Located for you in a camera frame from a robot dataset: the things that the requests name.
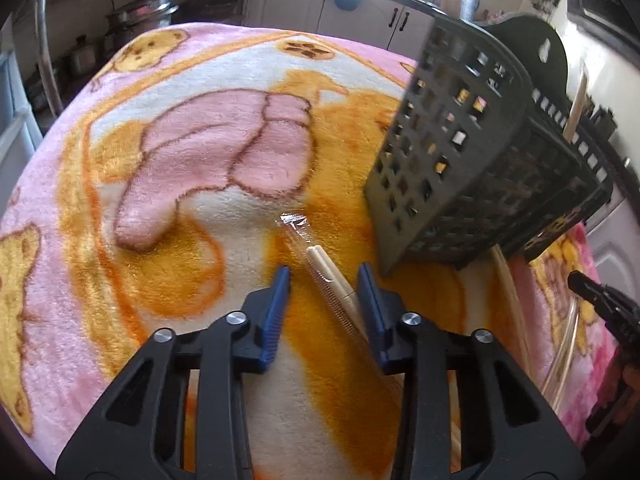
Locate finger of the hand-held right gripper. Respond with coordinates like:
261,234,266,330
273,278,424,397
567,270,640,346

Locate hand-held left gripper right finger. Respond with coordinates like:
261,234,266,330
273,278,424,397
356,262,586,480

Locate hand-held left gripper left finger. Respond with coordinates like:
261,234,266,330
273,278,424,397
55,266,292,480

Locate black plastic utensil basket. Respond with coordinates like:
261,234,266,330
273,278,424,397
364,14,615,276

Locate pink orange printed blanket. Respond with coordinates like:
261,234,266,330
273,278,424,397
0,22,606,480

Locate white kitchen cabinets row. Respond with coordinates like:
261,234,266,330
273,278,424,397
245,0,436,56

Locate small steel pot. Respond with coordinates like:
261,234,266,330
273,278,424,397
66,35,99,77

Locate white cabinet with black handle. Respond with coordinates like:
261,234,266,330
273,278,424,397
584,200,640,283

